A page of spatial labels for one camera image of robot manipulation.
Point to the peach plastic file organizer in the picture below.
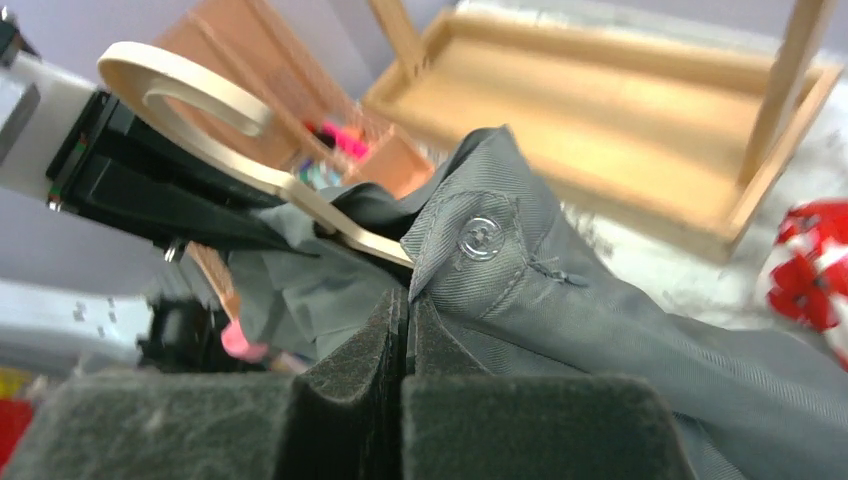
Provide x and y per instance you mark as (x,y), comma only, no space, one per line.
(317,133)

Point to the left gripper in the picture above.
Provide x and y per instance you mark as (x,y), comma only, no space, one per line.
(80,149)

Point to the wooden clothes rack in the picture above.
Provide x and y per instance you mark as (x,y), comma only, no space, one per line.
(679,142)

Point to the grey skirt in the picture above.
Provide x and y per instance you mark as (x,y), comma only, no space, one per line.
(519,288)

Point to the red poppy print cloth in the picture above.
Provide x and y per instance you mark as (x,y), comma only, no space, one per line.
(804,277)

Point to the pink capped bottle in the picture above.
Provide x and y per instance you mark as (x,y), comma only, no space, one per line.
(236,345)

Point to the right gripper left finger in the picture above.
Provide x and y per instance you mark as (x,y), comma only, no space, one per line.
(339,420)

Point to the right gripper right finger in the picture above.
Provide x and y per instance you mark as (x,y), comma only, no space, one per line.
(461,422)

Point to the red plastic bin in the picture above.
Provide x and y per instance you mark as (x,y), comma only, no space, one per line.
(17,408)

